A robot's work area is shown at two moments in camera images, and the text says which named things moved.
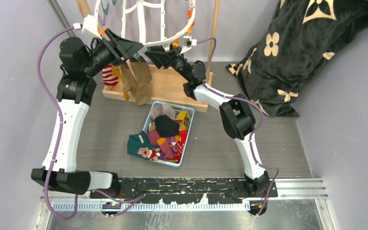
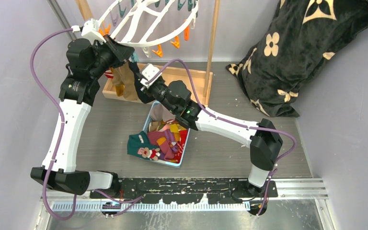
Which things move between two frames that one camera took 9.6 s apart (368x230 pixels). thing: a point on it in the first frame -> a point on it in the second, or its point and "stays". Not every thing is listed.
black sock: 166,126 -> 143,96
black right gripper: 163,59 -> 147,90
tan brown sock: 143,77 -> 130,89
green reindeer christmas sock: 138,144 stays
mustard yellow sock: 116,70 -> 120,89
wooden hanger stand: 167,85 stays
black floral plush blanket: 305,33 stays
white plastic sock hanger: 141,6 -> 142,43
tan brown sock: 129,80 -> 119,75
